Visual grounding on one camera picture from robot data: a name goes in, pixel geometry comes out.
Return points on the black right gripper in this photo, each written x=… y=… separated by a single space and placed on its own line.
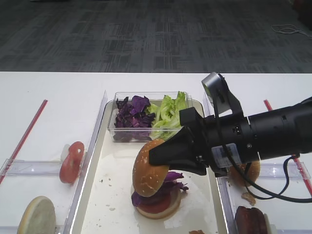
x=213 y=141

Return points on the sesame top bun front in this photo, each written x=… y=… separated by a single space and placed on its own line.
x=146 y=178

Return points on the sesame bun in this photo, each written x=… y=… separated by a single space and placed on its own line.
x=146 y=178
x=252 y=173

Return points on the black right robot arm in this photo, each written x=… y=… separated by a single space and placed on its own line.
x=282 y=132

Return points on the green lettuce leaves in box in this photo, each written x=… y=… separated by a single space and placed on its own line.
x=166 y=121

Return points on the tomato slices on bun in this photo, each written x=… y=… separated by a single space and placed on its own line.
x=155 y=205

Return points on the brown meat patties stack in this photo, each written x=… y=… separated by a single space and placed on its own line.
x=250 y=221

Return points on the tomato slices upright stack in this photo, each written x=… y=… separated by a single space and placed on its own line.
x=70 y=167

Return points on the white pusher block at patties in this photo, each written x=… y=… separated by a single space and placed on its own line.
x=271 y=228

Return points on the purple cabbage leaf on burger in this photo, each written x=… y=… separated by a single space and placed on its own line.
x=170 y=183

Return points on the purple cabbage leaves in box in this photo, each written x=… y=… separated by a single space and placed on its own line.
x=132 y=114

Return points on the clear plastic salad box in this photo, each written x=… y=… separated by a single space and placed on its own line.
x=154 y=98

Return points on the sesame top bun rear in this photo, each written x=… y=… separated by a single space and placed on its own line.
x=252 y=173

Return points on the bottom bun on tray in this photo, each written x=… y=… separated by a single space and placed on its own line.
x=174 y=205

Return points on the brown crumb on table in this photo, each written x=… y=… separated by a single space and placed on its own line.
x=248 y=197

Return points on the orange crumb on tray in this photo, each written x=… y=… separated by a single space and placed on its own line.
x=196 y=232

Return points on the metal baking tray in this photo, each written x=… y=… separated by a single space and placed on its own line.
x=124 y=194

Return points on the right red strip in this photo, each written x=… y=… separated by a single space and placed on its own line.
x=296 y=159

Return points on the red strip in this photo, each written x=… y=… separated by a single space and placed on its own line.
x=24 y=139
x=296 y=159

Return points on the pale bun half upright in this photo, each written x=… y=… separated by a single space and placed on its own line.
x=39 y=217

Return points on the left red strip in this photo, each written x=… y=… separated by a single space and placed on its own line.
x=24 y=139

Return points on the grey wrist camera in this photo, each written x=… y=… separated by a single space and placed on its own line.
x=219 y=94

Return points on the upper right clear slider rail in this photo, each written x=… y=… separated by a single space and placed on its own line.
x=276 y=171

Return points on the clear slider rail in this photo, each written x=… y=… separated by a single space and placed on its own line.
x=279 y=231
x=276 y=171
x=16 y=167

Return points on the lower right clear slider rail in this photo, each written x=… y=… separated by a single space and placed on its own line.
x=279 y=231

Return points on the upper left clear slider rail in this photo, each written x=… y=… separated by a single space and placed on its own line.
x=16 y=167

